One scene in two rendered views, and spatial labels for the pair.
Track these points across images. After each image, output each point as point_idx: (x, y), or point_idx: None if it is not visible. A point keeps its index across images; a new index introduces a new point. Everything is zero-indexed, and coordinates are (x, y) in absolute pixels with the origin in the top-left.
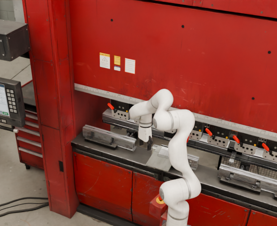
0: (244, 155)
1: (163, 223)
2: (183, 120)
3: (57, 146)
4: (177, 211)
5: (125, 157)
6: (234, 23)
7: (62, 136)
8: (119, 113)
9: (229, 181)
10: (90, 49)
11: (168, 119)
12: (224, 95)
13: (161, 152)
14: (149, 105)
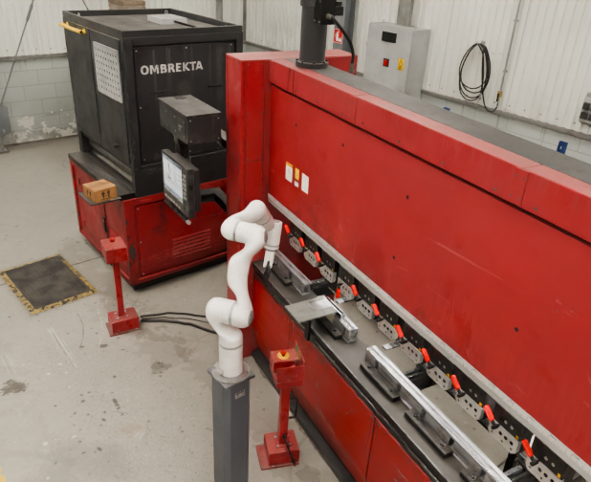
0: None
1: None
2: (247, 234)
3: None
4: (218, 335)
5: (288, 297)
6: (381, 151)
7: (239, 249)
8: (295, 241)
9: (369, 370)
10: (280, 156)
11: (230, 227)
12: (371, 245)
13: (316, 303)
14: None
